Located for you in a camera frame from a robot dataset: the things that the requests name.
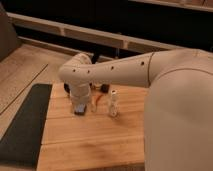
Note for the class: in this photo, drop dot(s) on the small white plastic bottle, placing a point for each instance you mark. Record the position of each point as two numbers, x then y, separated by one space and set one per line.
113 110

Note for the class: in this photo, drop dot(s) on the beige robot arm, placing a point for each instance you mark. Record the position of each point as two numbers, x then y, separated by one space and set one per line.
178 111

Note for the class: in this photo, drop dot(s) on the blue grey rectangular block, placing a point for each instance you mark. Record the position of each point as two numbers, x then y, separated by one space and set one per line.
80 109

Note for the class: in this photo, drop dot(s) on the dark round bowl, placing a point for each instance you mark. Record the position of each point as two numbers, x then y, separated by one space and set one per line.
66 88

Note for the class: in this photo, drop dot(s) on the grey chair edge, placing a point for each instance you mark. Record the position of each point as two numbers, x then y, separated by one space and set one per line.
9 40

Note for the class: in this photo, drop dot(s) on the dark green floor mat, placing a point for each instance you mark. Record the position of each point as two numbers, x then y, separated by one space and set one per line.
21 143

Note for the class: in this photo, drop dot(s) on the wooden shelf rail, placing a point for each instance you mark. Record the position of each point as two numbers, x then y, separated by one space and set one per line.
90 35

